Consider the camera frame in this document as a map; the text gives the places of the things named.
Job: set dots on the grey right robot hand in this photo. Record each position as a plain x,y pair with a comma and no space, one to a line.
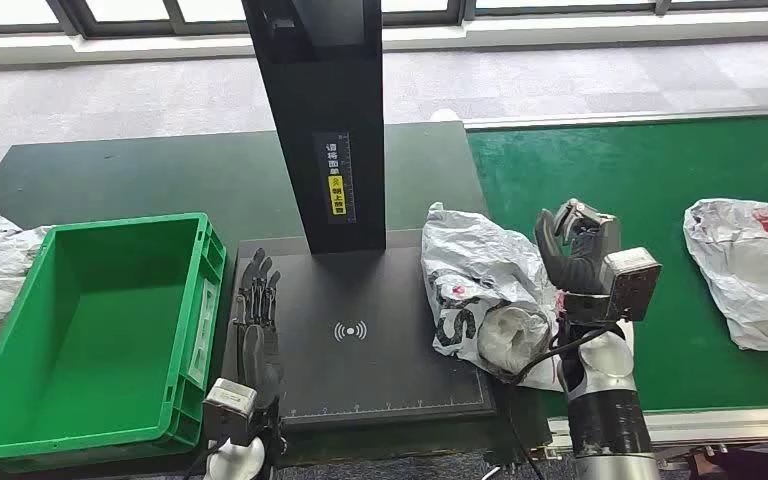
576,272

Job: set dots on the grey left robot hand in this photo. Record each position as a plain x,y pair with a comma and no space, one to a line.
258,351

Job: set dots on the grey bag large black letters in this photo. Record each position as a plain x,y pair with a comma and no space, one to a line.
477,265

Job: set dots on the grey bag red logo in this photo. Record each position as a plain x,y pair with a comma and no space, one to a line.
748,278

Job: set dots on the green conveyor belt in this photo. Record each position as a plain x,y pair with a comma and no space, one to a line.
656,166

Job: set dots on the black conveyor clamp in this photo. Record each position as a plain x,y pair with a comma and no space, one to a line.
500,467

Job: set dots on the clear crate label pocket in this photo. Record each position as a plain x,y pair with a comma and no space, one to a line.
202,338

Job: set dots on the black scanner base platform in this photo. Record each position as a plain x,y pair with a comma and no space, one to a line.
371,371

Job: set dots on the green plastic crate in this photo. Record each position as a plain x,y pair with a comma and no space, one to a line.
92,331

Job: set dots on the black yellow label sticker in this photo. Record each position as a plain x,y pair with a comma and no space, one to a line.
336,195

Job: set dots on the white round roller cap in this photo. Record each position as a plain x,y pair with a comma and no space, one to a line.
445,115

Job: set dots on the dark green table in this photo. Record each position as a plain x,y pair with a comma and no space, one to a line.
159,172

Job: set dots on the brown mechanical part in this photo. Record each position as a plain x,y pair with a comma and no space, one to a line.
707,462

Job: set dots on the white window sill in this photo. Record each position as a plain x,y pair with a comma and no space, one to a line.
556,26

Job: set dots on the black scanner column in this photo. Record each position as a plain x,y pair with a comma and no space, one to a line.
318,99

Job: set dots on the black right camera bracket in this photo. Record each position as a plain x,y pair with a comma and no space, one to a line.
583,308

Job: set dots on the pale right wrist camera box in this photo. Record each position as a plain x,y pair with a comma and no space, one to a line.
632,281

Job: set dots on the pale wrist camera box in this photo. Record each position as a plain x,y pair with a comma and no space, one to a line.
632,281
228,404

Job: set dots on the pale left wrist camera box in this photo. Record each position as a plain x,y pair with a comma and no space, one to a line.
228,404

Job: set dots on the thin aluminium conveyor rail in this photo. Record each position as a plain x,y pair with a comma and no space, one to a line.
622,118

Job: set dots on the wide aluminium conveyor rail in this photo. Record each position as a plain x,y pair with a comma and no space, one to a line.
722,424

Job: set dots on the dark window frame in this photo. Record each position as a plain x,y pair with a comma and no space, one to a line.
126,28

